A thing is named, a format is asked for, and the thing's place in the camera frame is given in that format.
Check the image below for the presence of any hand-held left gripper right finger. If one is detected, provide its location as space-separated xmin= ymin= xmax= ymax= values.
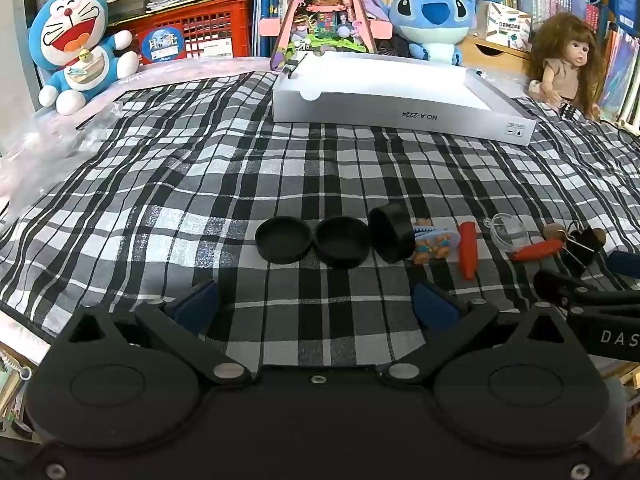
xmin=379 ymin=280 xmax=577 ymax=388

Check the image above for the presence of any black round container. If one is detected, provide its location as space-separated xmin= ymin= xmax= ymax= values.
xmin=367 ymin=202 xmax=417 ymax=264

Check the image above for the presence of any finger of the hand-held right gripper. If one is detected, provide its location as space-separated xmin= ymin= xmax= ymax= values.
xmin=532 ymin=269 xmax=640 ymax=313
xmin=602 ymin=250 xmax=640 ymax=278

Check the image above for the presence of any black round lid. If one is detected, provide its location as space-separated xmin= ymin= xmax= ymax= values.
xmin=254 ymin=216 xmax=313 ymax=264
xmin=314 ymin=216 xmax=372 ymax=268

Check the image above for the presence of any black white checkered blanket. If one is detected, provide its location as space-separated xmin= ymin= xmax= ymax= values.
xmin=0 ymin=70 xmax=640 ymax=366

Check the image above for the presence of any blue cat plush toy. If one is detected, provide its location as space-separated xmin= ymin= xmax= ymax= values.
xmin=27 ymin=0 xmax=141 ymax=116

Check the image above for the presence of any row of colourful picture books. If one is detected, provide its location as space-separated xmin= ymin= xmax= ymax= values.
xmin=597 ymin=25 xmax=640 ymax=123

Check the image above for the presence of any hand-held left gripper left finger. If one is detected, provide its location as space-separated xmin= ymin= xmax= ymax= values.
xmin=52 ymin=280 xmax=253 ymax=388

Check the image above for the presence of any triangular pink diorama house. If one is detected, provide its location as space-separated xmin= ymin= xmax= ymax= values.
xmin=257 ymin=0 xmax=383 ymax=73

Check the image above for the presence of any clear plastic cup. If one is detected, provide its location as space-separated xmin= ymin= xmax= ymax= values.
xmin=482 ymin=212 xmax=531 ymax=253

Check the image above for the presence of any wooden drawer box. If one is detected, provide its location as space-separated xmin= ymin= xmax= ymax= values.
xmin=457 ymin=35 xmax=533 ymax=78

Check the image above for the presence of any blue alien plush toy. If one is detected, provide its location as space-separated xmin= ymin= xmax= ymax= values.
xmin=360 ymin=0 xmax=478 ymax=68

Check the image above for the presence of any white printed carton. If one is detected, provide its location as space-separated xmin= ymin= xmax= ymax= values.
xmin=477 ymin=0 xmax=533 ymax=51

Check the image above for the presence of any red plastic crate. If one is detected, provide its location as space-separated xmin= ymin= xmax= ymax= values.
xmin=107 ymin=0 xmax=253 ymax=66

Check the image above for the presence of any white cardboard box tray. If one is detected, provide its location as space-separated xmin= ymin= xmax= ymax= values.
xmin=271 ymin=49 xmax=537 ymax=147

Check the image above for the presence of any pink bubble wrap sheet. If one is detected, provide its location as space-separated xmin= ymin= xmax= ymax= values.
xmin=0 ymin=55 xmax=281 ymax=216

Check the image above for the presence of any brown haired doll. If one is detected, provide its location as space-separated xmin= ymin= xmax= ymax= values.
xmin=527 ymin=12 xmax=608 ymax=121

